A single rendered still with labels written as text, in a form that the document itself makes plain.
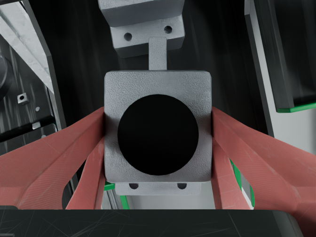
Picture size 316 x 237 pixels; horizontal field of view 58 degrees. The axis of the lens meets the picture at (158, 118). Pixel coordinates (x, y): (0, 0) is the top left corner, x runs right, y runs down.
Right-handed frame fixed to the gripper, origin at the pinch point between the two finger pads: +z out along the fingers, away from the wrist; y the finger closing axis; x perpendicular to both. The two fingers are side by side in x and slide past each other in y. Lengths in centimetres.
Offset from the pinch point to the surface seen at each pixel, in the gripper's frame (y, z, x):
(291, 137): -17.0, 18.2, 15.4
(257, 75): -6.2, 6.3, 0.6
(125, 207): 3.5, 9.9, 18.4
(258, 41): -11.2, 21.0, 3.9
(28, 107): 22.2, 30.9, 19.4
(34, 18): 7.2, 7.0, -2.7
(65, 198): 13.6, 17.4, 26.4
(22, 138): 22.0, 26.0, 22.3
